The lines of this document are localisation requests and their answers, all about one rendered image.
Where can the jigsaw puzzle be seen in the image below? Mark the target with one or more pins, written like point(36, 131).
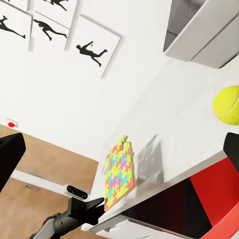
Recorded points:
point(120, 176)

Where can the toy box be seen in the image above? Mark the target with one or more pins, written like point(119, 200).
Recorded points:
point(205, 32)

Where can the electric switch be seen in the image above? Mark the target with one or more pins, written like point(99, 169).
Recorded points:
point(10, 123)

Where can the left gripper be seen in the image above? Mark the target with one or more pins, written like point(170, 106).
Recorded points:
point(81, 212)

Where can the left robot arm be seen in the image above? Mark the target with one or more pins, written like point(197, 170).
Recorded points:
point(78, 213)

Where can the tennis ball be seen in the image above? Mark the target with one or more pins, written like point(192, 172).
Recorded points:
point(226, 105)

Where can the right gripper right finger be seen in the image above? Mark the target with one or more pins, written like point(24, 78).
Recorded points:
point(231, 148)

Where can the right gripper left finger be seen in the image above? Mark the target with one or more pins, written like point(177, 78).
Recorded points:
point(12, 148)

